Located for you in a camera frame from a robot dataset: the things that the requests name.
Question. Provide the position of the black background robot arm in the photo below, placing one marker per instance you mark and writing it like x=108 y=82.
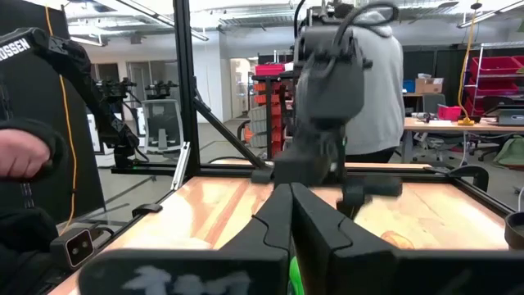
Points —
x=114 y=88
x=161 y=88

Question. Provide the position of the grey office chair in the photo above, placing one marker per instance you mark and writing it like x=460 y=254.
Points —
x=434 y=102

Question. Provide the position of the small grey table camera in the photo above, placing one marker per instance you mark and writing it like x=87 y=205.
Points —
x=73 y=248

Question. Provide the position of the orange and black tool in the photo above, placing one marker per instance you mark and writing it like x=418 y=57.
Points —
x=247 y=134

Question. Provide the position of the wooden desk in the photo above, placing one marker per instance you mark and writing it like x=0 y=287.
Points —
x=450 y=127

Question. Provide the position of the black table clamp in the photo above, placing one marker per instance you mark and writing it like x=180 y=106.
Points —
x=147 y=209

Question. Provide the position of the tan potato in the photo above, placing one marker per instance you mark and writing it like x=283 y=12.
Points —
x=397 y=241

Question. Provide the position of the cardboard box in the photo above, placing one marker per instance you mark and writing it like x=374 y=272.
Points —
x=430 y=86

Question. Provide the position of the green bag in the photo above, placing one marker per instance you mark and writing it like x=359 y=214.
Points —
x=511 y=153

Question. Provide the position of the blue bin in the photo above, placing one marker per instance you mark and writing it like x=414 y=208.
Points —
x=409 y=86

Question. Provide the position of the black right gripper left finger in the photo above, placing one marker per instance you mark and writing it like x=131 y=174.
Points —
x=262 y=229

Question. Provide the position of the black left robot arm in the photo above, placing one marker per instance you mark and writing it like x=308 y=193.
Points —
x=327 y=82

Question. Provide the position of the pink storage crate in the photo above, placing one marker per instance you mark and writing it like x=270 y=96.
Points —
x=449 y=113

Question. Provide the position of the silver metal bar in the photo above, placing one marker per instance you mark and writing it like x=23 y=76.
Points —
x=181 y=166

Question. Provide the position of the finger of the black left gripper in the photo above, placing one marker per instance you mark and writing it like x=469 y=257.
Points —
x=348 y=207

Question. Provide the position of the person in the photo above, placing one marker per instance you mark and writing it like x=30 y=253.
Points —
x=380 y=102
x=24 y=246

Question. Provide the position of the green lime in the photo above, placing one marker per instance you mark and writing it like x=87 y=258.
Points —
x=295 y=278

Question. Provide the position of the person's hand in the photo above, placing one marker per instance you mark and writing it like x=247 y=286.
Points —
x=20 y=153

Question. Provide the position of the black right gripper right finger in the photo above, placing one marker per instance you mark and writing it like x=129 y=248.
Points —
x=327 y=246

